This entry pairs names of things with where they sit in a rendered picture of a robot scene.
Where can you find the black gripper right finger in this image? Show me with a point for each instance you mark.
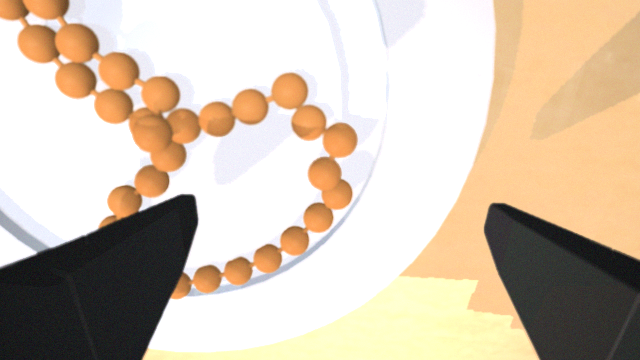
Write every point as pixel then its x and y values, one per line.
pixel 576 299

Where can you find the white round board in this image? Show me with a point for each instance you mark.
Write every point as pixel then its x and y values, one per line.
pixel 412 77

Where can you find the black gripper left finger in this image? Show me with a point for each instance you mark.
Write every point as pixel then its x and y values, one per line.
pixel 99 296

